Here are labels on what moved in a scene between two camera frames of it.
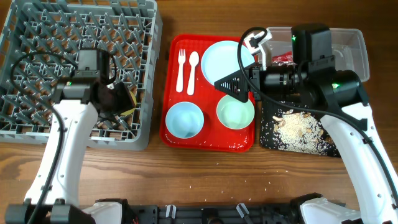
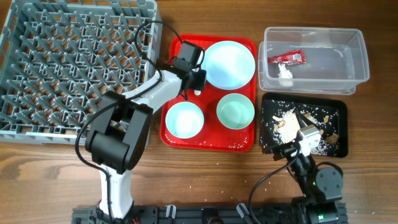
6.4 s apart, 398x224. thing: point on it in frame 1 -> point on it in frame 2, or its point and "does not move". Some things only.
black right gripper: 243,96 -> 270,145
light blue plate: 220,60 does not move
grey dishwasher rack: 40,43 does not move
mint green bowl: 234,114 does not move
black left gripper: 123,100 -> 200,84
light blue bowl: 185,120 does not move
